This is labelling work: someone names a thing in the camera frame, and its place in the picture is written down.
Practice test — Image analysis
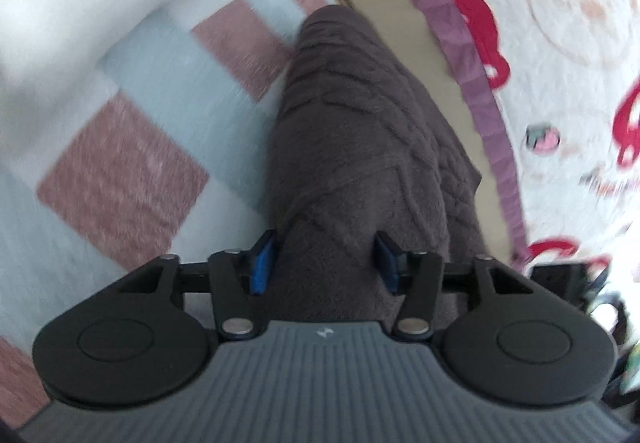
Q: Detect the dark brown towel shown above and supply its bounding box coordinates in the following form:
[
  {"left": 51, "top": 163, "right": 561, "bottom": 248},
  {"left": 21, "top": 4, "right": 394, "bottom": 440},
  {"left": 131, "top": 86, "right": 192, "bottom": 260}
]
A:
[{"left": 264, "top": 4, "right": 487, "bottom": 325}]

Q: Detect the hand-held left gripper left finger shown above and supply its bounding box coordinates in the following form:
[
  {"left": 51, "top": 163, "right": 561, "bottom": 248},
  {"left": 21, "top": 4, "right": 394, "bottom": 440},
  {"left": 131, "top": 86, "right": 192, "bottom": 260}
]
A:
[{"left": 117, "top": 229, "right": 277, "bottom": 341}]

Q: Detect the blurred colourful item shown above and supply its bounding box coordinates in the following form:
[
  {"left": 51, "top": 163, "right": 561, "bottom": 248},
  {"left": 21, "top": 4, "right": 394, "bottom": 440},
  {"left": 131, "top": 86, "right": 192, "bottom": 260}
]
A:
[{"left": 587, "top": 290, "right": 640, "bottom": 424}]

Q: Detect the beige bed edge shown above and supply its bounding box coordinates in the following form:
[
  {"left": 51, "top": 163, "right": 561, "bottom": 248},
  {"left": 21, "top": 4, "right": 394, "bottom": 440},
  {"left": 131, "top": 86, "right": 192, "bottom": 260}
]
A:
[{"left": 302, "top": 0, "right": 528, "bottom": 266}]

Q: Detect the printed quilt with purple ruffle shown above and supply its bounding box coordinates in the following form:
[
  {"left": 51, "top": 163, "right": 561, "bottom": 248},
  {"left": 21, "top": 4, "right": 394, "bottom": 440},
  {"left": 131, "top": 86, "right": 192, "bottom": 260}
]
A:
[{"left": 364, "top": 0, "right": 640, "bottom": 286}]

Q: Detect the pink and blue checked blanket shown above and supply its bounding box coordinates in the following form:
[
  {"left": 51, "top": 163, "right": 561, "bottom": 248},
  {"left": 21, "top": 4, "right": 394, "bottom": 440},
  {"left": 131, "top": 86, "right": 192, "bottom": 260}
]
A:
[{"left": 0, "top": 0, "right": 351, "bottom": 429}]

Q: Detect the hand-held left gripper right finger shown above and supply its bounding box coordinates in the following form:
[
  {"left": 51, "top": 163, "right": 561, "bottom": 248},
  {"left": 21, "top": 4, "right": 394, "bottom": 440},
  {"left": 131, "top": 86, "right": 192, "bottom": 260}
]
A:
[{"left": 376, "top": 231, "right": 536, "bottom": 343}]

